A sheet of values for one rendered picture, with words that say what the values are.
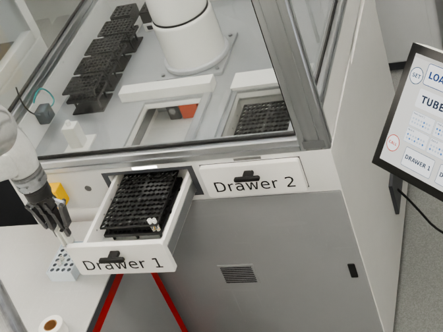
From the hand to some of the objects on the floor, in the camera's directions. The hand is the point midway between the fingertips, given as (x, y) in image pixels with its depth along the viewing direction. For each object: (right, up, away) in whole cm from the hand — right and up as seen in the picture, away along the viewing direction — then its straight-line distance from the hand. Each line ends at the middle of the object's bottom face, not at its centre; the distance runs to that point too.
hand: (64, 235), depth 241 cm
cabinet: (+67, -18, +84) cm, 109 cm away
